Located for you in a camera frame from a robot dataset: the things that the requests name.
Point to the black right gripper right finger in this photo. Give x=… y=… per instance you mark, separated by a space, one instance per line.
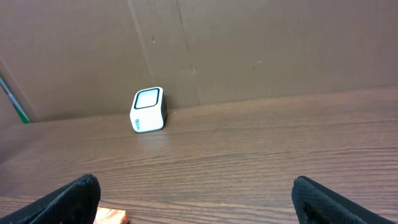
x=316 y=204

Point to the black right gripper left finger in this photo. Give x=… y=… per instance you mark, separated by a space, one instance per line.
x=76 y=202

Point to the orange tissue packet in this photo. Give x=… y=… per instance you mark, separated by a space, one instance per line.
x=111 y=216

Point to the white barcode scanner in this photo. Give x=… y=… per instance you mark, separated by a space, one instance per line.
x=149 y=110

